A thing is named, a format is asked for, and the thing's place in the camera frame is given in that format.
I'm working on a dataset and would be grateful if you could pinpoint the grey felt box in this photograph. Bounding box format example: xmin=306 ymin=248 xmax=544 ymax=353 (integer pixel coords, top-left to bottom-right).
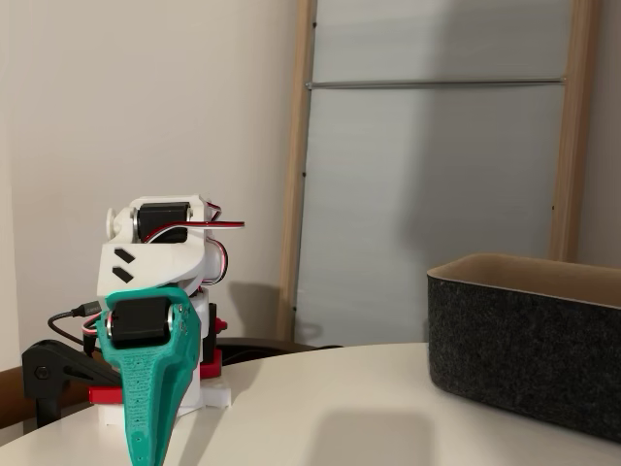
xmin=426 ymin=251 xmax=621 ymax=444

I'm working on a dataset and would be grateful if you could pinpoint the black clamp with red lever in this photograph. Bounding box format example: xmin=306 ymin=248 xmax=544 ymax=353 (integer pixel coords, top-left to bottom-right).
xmin=198 ymin=303 xmax=229 ymax=381

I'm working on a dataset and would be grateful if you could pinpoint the black clamp with red pad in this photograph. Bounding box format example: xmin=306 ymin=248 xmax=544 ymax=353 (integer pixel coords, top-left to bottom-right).
xmin=20 ymin=339 xmax=125 ymax=429

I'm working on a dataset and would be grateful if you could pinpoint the wooden framed frosted panel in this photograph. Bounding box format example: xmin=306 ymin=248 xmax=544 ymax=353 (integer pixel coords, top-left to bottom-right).
xmin=278 ymin=0 xmax=603 ymax=341

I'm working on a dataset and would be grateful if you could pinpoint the metal rod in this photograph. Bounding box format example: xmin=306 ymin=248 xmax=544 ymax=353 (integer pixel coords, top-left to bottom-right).
xmin=305 ymin=77 xmax=568 ymax=91

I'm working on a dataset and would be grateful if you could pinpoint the black usb cable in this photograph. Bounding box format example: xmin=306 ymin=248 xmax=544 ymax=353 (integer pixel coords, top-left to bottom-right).
xmin=47 ymin=300 xmax=104 ymax=347

